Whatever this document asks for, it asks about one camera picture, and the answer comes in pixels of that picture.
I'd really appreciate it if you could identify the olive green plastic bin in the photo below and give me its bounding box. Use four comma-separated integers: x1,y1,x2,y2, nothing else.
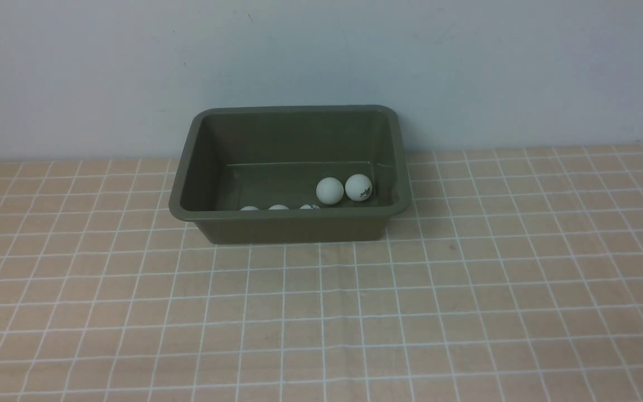
169,105,412,245

